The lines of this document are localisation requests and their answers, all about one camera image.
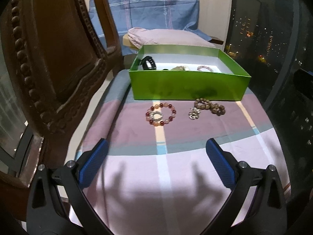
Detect brown wooden bead bracelet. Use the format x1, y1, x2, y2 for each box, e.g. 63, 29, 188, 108
193, 98, 227, 117

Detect silver chain bracelet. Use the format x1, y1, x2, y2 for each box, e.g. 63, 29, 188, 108
188, 107, 201, 120

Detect red bead bracelet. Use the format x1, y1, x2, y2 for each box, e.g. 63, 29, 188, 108
145, 102, 177, 127

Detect small silver bead bracelet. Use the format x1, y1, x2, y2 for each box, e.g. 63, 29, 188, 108
149, 111, 164, 122

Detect black watch band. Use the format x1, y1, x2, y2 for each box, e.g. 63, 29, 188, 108
140, 56, 157, 71

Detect pink striped bed sheet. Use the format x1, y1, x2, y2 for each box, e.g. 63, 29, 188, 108
77, 70, 291, 234

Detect green cardboard box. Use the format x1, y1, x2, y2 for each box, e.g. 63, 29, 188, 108
129, 45, 251, 101

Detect carved wooden chair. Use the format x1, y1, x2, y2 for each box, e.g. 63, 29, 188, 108
1, 0, 124, 221

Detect pink pillow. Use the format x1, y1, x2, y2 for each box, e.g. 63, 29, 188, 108
127, 27, 216, 49

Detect blue plaid cloth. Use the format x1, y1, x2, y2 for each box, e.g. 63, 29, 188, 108
88, 0, 212, 56

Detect dark window frame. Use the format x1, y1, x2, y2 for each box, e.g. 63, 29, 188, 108
225, 0, 312, 110

